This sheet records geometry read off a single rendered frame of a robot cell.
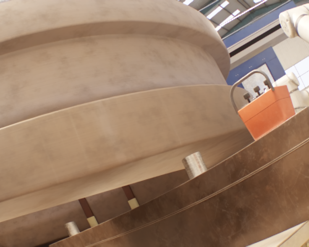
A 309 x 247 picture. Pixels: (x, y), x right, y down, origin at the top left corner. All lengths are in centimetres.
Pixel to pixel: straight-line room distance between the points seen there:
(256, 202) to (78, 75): 98
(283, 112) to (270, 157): 17
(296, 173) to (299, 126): 17
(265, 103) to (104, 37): 100
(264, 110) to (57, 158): 76
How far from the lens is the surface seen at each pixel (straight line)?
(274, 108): 150
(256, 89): 158
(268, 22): 688
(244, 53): 690
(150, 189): 514
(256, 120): 154
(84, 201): 575
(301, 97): 220
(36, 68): 196
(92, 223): 573
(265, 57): 695
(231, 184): 166
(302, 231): 150
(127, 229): 219
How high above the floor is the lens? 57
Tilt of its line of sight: 13 degrees up
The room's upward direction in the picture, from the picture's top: 25 degrees counter-clockwise
